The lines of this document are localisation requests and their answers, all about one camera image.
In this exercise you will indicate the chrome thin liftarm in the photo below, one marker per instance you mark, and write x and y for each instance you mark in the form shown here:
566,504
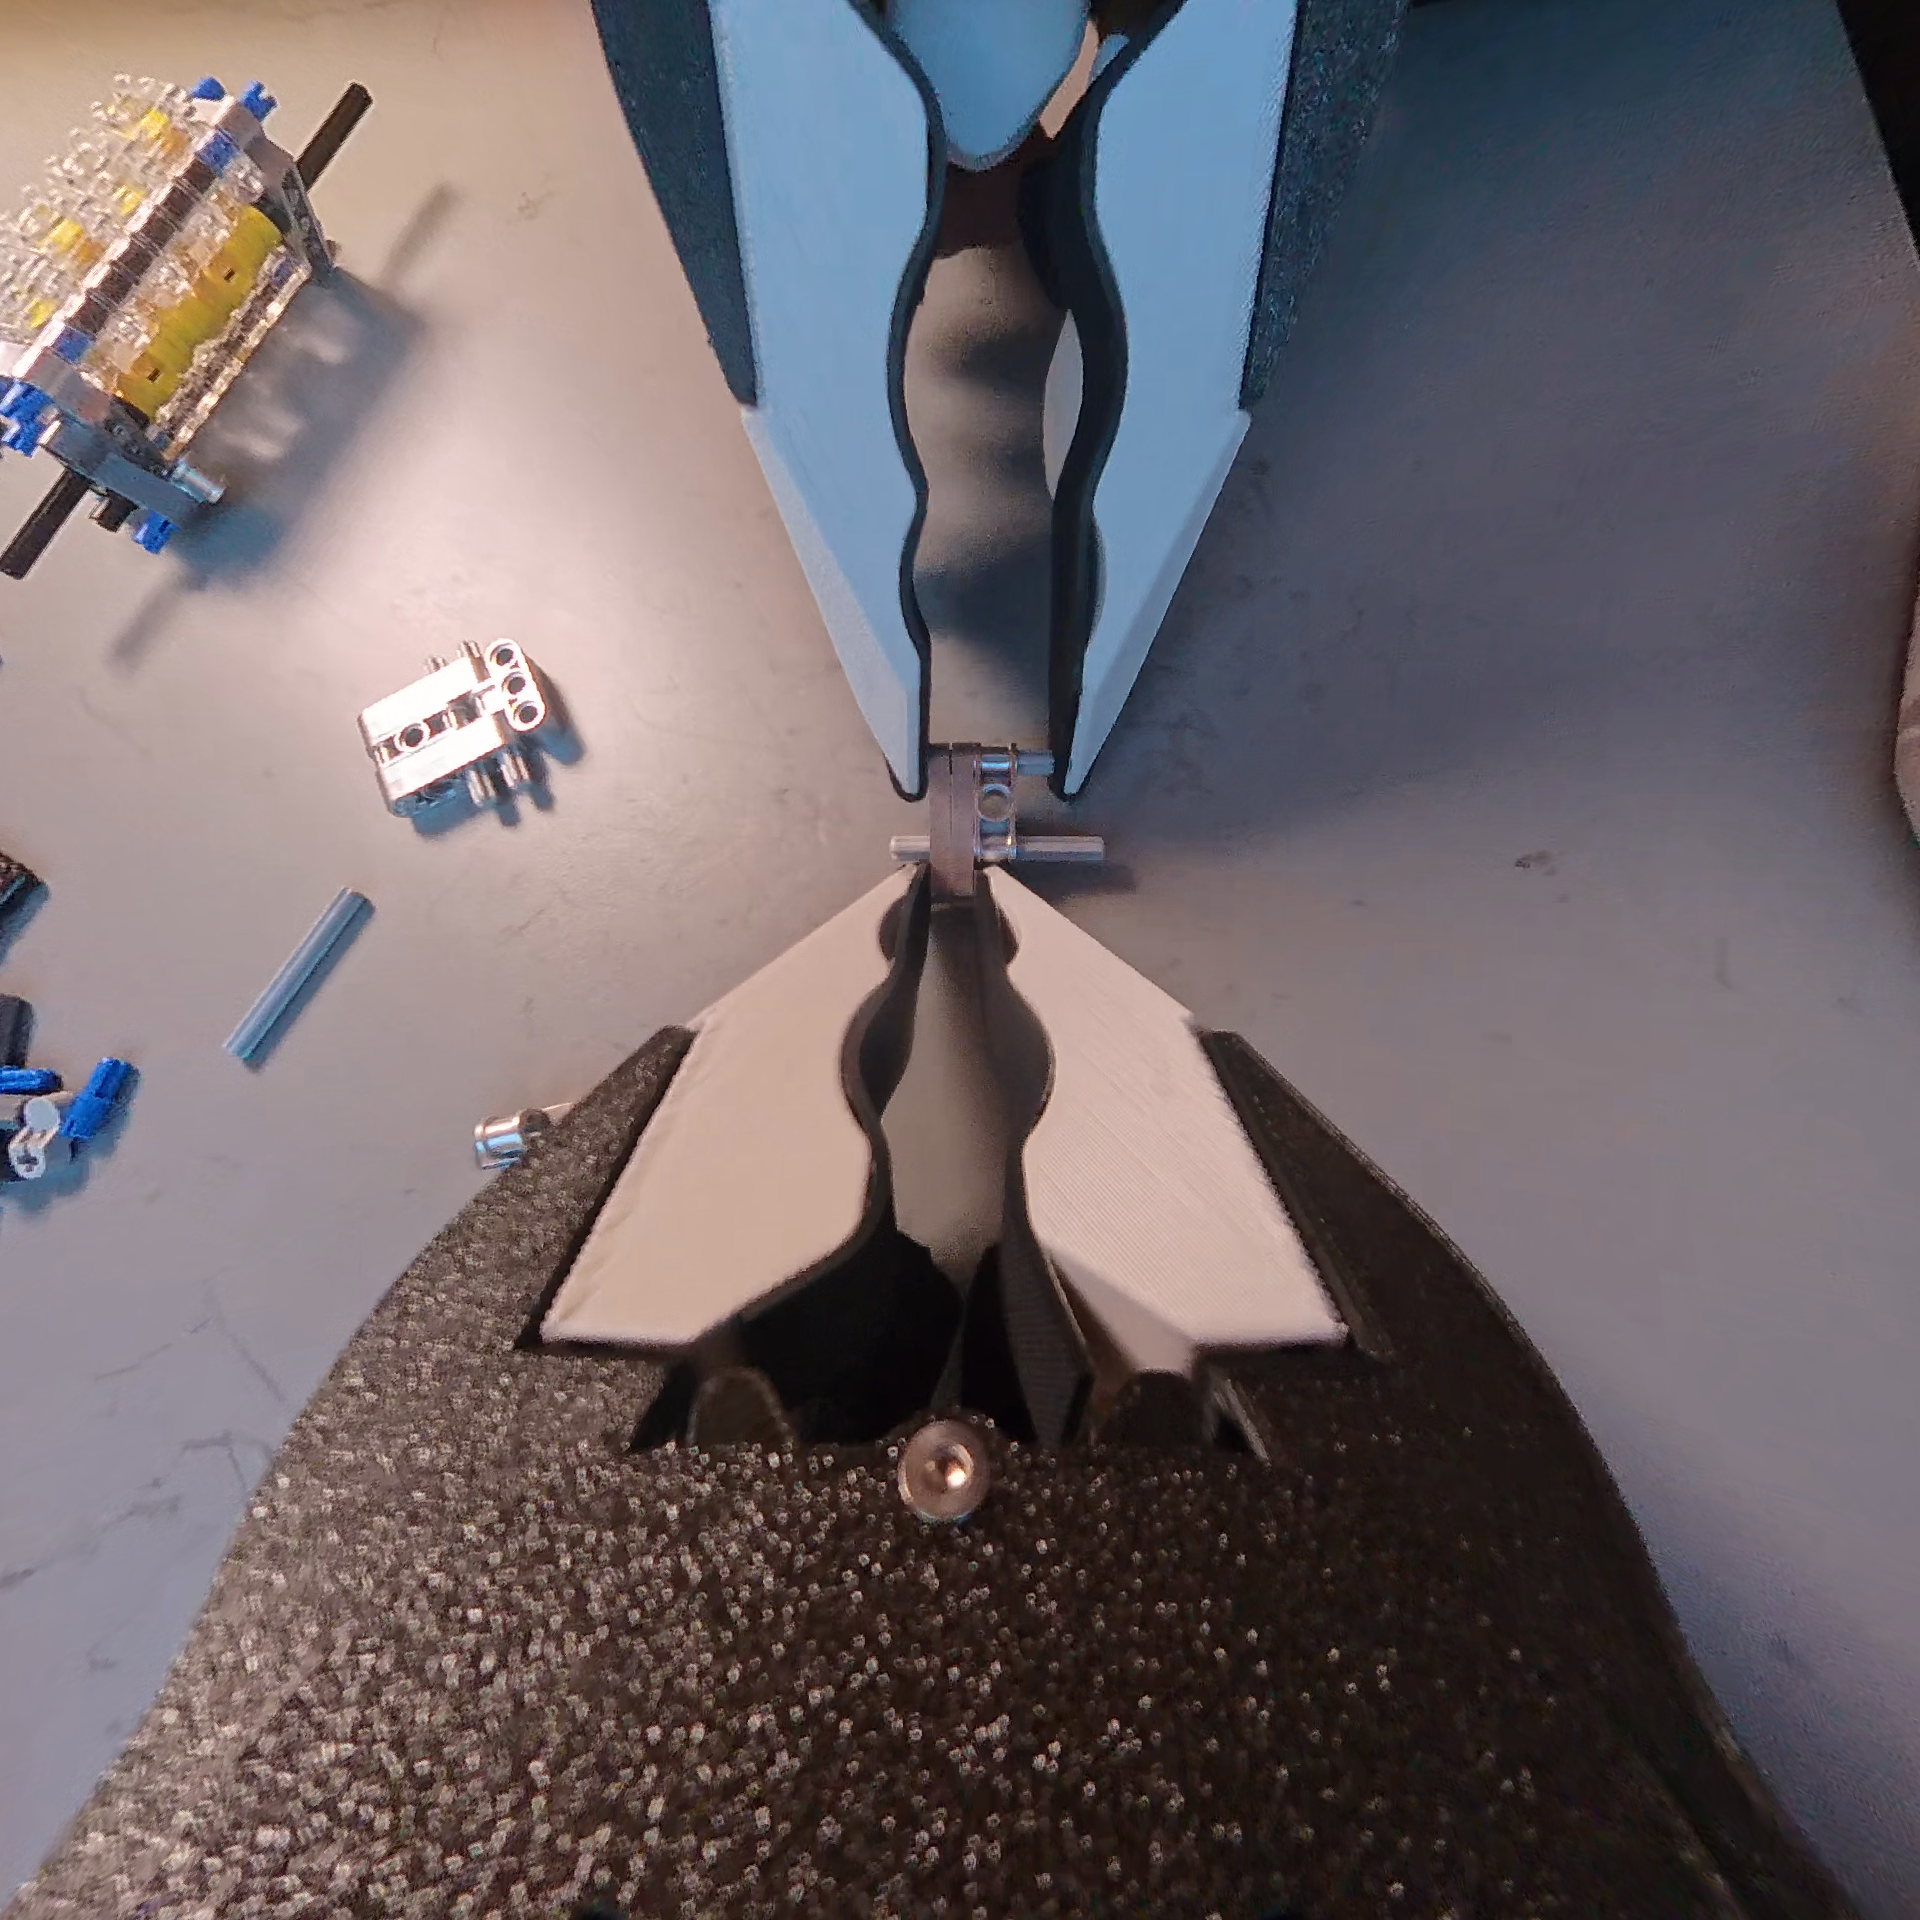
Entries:
953,826

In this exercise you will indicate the chrome beam assembly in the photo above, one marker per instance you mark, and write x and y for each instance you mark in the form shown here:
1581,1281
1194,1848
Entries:
452,735

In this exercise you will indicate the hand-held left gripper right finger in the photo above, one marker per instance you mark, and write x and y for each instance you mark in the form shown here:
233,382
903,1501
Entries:
1161,1184

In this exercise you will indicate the chrome T-shaped connector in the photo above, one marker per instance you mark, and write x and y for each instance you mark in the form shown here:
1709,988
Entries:
503,1142

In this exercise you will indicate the chrome two-hole beam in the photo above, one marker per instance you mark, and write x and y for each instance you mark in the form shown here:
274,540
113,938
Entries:
998,809

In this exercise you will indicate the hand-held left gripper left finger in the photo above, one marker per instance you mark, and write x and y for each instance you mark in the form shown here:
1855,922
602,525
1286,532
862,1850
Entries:
734,1184

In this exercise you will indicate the pile of mixed small connectors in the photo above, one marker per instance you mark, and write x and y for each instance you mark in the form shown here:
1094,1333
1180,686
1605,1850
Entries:
76,1109

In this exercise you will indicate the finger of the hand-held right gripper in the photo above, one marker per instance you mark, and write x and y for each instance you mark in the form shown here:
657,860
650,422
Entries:
820,301
1185,301

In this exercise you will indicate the clear engine block model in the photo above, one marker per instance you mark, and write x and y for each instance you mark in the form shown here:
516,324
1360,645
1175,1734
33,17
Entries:
150,270

